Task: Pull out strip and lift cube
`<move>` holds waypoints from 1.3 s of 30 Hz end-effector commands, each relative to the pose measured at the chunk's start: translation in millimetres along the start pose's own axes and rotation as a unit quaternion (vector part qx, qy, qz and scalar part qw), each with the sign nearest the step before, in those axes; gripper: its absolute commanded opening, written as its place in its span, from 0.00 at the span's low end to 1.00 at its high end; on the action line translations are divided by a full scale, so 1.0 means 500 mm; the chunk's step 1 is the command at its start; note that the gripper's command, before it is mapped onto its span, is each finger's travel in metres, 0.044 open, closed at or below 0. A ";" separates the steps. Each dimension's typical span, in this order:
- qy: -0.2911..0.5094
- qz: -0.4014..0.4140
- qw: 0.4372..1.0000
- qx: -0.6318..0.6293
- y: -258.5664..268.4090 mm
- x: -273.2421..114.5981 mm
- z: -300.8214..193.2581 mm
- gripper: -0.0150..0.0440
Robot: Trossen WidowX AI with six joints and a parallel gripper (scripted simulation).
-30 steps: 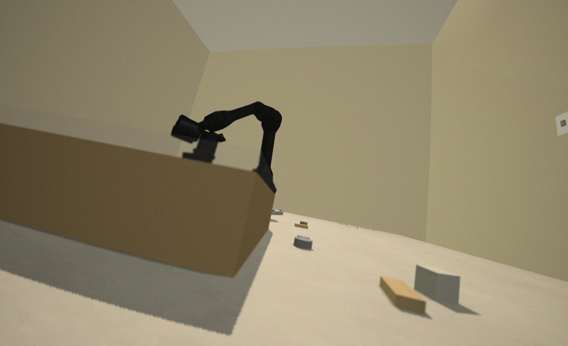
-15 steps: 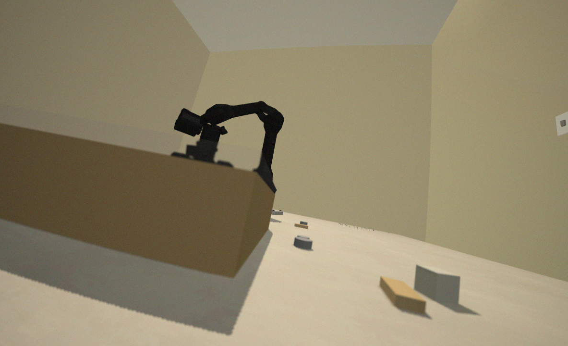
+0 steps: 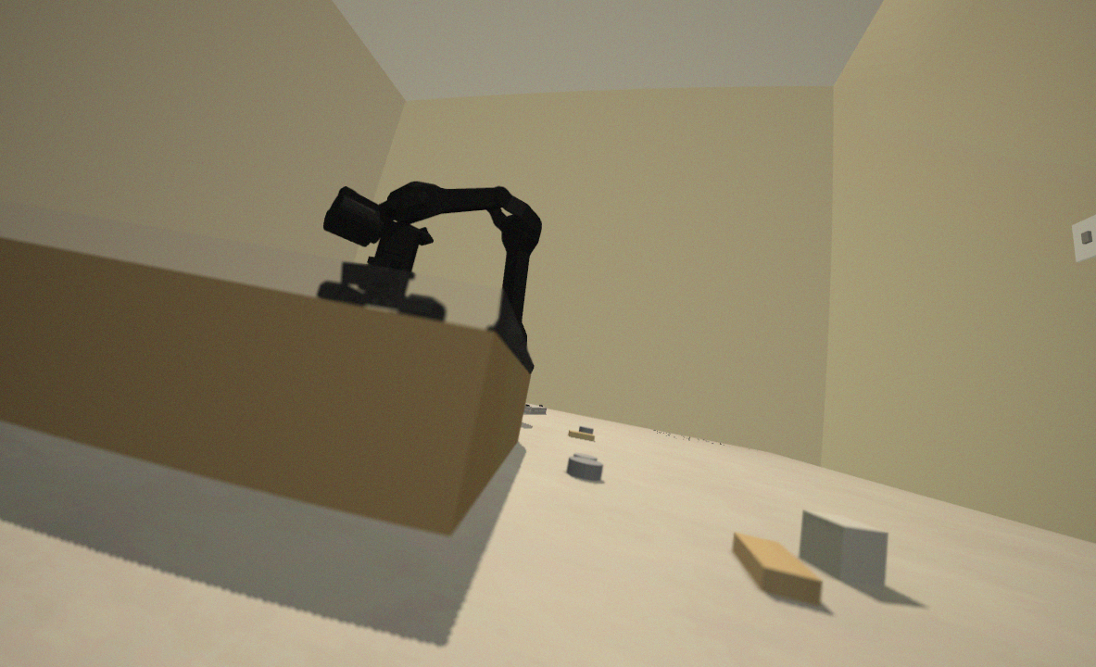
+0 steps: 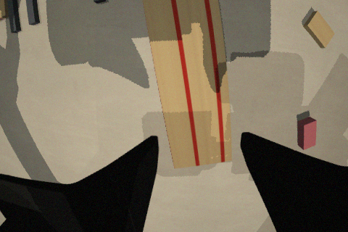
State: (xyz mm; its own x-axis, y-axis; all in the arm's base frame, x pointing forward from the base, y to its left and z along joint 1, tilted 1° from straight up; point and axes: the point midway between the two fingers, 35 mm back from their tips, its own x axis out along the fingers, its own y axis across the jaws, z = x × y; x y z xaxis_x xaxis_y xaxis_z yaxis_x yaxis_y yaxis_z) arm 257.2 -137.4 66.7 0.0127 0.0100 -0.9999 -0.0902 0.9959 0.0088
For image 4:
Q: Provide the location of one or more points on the tan rectangular block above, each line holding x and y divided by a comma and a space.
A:
319, 29

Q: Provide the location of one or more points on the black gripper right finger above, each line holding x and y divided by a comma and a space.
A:
300, 192

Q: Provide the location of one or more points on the red rectangular block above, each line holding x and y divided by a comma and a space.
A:
307, 133

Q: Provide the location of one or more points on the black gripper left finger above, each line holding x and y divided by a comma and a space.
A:
114, 199

